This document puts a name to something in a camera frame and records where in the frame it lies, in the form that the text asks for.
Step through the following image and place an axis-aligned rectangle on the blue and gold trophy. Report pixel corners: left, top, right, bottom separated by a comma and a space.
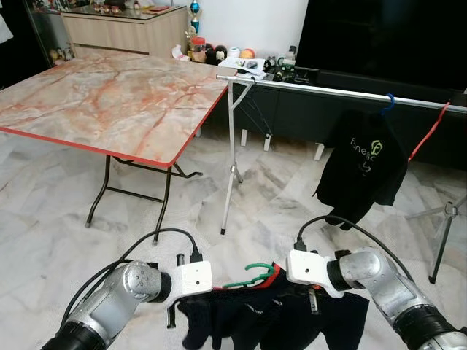
188, 0, 201, 34

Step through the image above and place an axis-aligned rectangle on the large black television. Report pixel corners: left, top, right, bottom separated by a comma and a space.
296, 0, 467, 92

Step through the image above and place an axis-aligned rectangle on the navy shirt with red trim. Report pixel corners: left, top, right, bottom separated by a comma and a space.
177, 264, 370, 350

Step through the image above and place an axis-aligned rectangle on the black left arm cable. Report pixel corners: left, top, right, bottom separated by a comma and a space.
62, 228, 204, 322

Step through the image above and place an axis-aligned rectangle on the glass display cabinet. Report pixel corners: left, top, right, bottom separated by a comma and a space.
29, 0, 74, 66

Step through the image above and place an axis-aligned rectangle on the black shirt with green logo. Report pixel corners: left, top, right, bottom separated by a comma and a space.
314, 109, 409, 230

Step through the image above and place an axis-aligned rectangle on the light wooden sideboard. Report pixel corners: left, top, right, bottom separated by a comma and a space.
61, 6, 190, 59

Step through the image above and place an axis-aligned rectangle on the jar with red lid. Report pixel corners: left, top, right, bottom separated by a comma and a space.
188, 36, 207, 63

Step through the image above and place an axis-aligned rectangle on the red plastic hanger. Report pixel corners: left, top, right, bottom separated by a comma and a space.
409, 102, 452, 163

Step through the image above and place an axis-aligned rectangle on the blue plastic hanger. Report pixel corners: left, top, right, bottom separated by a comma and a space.
379, 93, 396, 116

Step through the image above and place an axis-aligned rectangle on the low black TV cabinet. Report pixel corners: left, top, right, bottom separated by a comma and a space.
219, 69, 467, 172

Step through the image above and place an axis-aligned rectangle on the stack of white papers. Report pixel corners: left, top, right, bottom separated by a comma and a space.
219, 57, 267, 79

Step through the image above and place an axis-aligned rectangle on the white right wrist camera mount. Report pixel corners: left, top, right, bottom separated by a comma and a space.
286, 250, 338, 298

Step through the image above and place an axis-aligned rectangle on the green plastic hanger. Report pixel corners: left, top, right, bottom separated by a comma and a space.
223, 262, 274, 289

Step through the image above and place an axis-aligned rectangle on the pink tissue pack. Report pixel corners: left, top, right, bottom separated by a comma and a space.
171, 45, 192, 61

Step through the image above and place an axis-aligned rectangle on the silver metal clothes rack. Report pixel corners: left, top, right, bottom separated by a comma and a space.
217, 73, 467, 285

